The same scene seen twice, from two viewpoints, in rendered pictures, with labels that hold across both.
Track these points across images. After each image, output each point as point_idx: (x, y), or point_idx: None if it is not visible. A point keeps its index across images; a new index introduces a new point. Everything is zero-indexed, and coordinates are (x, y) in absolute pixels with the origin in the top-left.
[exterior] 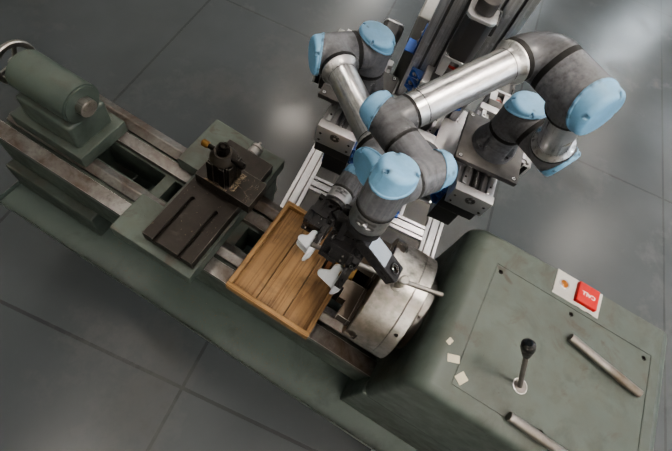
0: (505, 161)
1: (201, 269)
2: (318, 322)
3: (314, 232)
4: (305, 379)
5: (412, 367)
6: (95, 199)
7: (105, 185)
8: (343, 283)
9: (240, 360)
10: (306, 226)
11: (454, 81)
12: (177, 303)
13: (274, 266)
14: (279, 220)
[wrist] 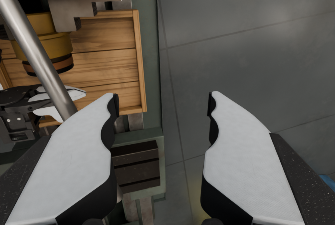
0: None
1: (146, 130)
2: (107, 6)
3: (38, 111)
4: None
5: None
6: (150, 202)
7: (137, 204)
8: (331, 193)
9: (158, 40)
10: (39, 119)
11: None
12: (151, 101)
13: (97, 89)
14: (52, 119)
